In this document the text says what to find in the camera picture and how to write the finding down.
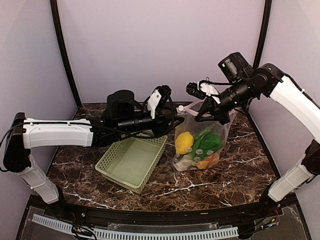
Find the clear acrylic plate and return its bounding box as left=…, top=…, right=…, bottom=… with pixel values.
left=16, top=205, right=75, bottom=240
left=249, top=204, right=308, bottom=240

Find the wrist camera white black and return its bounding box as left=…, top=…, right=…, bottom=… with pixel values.
left=143, top=85, right=174, bottom=120
left=186, top=80, right=221, bottom=104

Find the right black frame post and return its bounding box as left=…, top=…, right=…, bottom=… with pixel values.
left=252, top=0, right=272, bottom=69

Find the yellow lemon top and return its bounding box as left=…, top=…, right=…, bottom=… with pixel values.
left=175, top=131, right=194, bottom=155

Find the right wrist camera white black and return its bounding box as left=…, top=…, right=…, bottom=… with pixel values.
left=186, top=80, right=221, bottom=104

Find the black curved front rail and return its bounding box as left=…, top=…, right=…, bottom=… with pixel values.
left=27, top=194, right=298, bottom=226

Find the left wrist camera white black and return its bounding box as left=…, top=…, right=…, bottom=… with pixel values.
left=143, top=85, right=174, bottom=120

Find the left clear acrylic plate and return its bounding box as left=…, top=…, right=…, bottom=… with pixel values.
left=16, top=205, right=75, bottom=240

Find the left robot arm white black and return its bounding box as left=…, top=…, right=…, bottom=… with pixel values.
left=0, top=85, right=184, bottom=218

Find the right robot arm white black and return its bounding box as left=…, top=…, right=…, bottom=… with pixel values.
left=186, top=52, right=320, bottom=217

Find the beige plastic basket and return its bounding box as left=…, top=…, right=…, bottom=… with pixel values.
left=95, top=135, right=168, bottom=194

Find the green white bok choy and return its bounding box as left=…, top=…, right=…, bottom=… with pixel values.
left=188, top=128, right=223, bottom=162

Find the clear zip top bag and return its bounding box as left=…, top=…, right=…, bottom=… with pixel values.
left=172, top=99, right=231, bottom=172

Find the white slotted cable duct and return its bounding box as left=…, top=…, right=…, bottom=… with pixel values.
left=32, top=214, right=239, bottom=240

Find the right clear acrylic plate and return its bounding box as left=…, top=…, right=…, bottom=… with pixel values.
left=249, top=204, right=308, bottom=240

